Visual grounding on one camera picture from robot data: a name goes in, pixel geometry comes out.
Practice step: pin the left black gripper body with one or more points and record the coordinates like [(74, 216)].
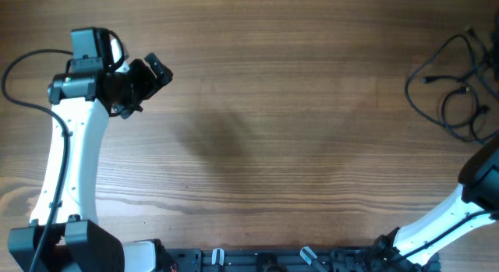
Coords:
[(135, 86)]

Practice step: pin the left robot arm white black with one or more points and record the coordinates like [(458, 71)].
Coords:
[(63, 234)]

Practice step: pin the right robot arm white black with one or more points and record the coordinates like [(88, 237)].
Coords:
[(473, 204)]

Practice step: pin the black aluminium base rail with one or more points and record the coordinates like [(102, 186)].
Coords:
[(347, 259)]

